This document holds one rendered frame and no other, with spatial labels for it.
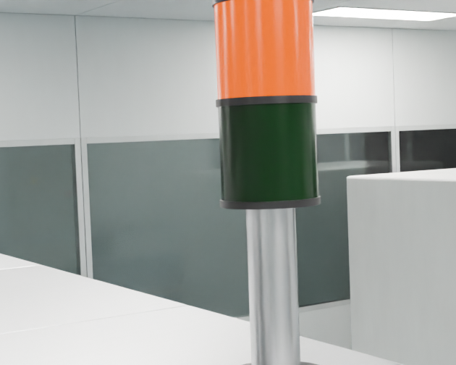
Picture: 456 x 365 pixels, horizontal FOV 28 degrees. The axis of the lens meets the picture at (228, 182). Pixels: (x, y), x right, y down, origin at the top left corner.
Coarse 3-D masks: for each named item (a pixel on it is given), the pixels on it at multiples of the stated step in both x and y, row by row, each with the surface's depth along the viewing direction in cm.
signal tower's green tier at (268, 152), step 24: (240, 120) 43; (264, 120) 43; (288, 120) 43; (312, 120) 44; (240, 144) 44; (264, 144) 43; (288, 144) 43; (312, 144) 44; (240, 168) 44; (264, 168) 43; (288, 168) 43; (312, 168) 44; (240, 192) 44; (264, 192) 43; (288, 192) 43; (312, 192) 44
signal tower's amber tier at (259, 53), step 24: (240, 0) 43; (264, 0) 43; (288, 0) 43; (216, 24) 44; (240, 24) 43; (264, 24) 43; (288, 24) 43; (312, 24) 45; (216, 48) 45; (240, 48) 43; (264, 48) 43; (288, 48) 43; (312, 48) 44; (216, 72) 45; (240, 72) 43; (264, 72) 43; (288, 72) 43; (312, 72) 44; (240, 96) 43
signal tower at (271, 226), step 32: (224, 0) 43; (256, 96) 43; (288, 96) 43; (256, 224) 45; (288, 224) 45; (256, 256) 45; (288, 256) 45; (256, 288) 45; (288, 288) 45; (256, 320) 45; (288, 320) 45; (256, 352) 45; (288, 352) 45
